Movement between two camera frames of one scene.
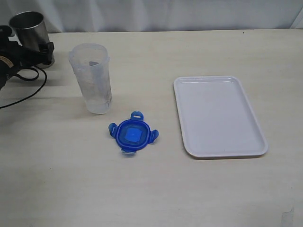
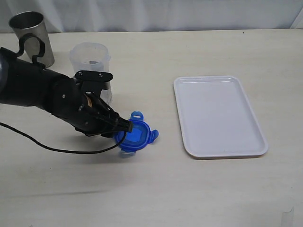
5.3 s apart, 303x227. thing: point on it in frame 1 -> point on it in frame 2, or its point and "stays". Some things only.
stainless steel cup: [30, 28] stays
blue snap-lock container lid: [132, 135] stays
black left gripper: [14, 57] -> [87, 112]
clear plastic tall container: [90, 63] stays
